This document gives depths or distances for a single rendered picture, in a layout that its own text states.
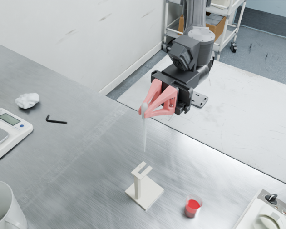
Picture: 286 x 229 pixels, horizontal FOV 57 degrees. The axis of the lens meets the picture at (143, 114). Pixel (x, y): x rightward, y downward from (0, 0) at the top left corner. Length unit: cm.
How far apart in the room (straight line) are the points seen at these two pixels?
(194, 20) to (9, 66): 90
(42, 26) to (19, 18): 16
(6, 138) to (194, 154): 61
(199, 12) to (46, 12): 117
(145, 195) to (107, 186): 12
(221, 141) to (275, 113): 26
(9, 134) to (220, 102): 77
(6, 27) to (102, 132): 90
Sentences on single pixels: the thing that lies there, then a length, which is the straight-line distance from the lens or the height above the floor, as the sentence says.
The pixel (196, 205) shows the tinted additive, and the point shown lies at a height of 93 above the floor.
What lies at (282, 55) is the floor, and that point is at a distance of 332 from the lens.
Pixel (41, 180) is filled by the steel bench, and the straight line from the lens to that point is 86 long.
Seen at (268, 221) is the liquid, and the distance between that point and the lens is 69.
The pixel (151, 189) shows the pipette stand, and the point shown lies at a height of 91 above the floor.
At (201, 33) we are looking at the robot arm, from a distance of 59.
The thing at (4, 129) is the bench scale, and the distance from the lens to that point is 100.
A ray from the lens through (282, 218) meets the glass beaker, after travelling 67.
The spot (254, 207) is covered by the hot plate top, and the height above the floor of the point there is 99.
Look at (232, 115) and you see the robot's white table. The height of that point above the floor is 90.
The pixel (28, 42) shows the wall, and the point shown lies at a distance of 172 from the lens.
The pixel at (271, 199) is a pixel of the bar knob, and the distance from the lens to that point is 78.
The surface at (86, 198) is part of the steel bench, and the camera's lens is 80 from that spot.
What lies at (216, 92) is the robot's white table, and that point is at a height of 90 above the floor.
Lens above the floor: 160
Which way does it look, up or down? 45 degrees down
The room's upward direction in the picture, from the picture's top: straight up
